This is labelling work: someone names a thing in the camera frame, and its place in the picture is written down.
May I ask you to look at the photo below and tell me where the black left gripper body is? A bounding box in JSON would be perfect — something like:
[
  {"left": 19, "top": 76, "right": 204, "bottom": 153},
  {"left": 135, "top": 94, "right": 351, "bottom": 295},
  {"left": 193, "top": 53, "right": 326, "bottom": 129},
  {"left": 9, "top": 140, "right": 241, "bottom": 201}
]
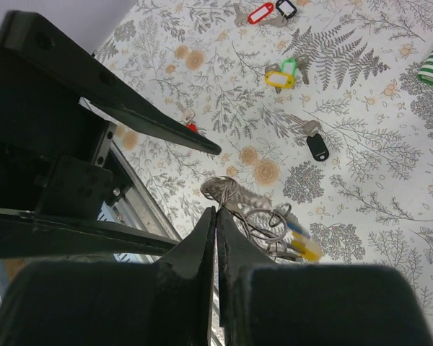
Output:
[{"left": 0, "top": 48, "right": 132, "bottom": 216}]

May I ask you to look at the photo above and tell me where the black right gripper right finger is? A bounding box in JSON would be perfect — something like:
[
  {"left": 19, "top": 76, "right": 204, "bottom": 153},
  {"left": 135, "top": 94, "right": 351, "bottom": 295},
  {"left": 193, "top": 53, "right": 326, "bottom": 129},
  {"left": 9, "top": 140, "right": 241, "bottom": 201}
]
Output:
[{"left": 216, "top": 209, "right": 433, "bottom": 345}]

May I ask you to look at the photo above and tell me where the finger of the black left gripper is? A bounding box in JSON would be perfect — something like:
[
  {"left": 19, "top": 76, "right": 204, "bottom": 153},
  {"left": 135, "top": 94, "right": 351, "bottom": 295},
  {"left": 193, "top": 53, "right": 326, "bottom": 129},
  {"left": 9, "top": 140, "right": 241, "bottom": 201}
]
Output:
[
  {"left": 5, "top": 11, "right": 221, "bottom": 155},
  {"left": 0, "top": 208, "right": 178, "bottom": 259}
]

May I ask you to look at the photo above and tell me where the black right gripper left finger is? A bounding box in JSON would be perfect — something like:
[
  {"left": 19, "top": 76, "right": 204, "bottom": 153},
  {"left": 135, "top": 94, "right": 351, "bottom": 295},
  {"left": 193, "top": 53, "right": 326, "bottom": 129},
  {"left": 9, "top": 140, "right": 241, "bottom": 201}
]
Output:
[{"left": 0, "top": 208, "right": 217, "bottom": 345}]

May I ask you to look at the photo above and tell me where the large metal keyring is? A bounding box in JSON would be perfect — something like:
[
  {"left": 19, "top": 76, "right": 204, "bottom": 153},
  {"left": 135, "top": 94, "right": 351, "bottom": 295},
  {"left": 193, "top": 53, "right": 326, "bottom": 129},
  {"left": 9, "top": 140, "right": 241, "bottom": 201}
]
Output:
[{"left": 201, "top": 176, "right": 288, "bottom": 257}]

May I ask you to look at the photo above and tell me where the blue tag key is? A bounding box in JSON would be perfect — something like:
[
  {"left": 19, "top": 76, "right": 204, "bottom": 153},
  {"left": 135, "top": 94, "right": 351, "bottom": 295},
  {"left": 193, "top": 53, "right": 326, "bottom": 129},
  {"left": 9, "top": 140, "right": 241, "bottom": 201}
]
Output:
[{"left": 287, "top": 222, "right": 310, "bottom": 239}]

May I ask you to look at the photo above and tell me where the solid black tag key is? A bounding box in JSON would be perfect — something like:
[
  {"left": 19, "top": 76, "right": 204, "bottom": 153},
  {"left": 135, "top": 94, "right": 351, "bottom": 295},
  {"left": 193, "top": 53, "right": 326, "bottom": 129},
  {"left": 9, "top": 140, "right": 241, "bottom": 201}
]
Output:
[{"left": 290, "top": 115, "right": 330, "bottom": 162}]

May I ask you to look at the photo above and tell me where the green tag key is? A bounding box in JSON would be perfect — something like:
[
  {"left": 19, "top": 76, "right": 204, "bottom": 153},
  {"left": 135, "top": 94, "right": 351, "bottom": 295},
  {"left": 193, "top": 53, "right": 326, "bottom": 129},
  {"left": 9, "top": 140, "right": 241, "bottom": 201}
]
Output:
[{"left": 281, "top": 55, "right": 310, "bottom": 85}]

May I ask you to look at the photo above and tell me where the red tag key lower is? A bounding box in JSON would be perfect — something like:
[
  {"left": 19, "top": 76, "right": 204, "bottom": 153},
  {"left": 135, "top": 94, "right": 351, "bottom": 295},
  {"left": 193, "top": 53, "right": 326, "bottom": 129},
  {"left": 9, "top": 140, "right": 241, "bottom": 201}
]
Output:
[{"left": 175, "top": 101, "right": 206, "bottom": 135}]

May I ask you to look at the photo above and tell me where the red tag key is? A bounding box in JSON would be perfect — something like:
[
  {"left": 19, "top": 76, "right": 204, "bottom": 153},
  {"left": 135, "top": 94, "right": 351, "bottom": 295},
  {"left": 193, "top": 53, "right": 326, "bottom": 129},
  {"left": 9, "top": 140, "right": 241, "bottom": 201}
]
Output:
[
  {"left": 233, "top": 2, "right": 274, "bottom": 27},
  {"left": 175, "top": 101, "right": 206, "bottom": 135}
]

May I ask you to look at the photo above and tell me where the red tag key upper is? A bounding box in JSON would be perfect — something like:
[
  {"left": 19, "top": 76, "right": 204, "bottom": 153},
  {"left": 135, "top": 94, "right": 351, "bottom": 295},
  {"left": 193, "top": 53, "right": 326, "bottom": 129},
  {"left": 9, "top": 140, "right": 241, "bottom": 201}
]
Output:
[{"left": 233, "top": 2, "right": 274, "bottom": 27}]

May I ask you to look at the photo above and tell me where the floral tablecloth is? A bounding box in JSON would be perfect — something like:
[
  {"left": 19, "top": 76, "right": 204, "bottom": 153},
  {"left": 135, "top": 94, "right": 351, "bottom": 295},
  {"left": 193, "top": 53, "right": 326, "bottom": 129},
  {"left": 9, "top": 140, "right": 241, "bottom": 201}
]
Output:
[{"left": 95, "top": 1, "right": 433, "bottom": 333}]

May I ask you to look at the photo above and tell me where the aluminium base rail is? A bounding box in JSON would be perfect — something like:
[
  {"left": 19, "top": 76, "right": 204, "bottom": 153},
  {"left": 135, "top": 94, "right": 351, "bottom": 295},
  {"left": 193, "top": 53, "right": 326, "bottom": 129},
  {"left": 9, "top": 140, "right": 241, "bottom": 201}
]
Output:
[{"left": 98, "top": 139, "right": 225, "bottom": 345}]

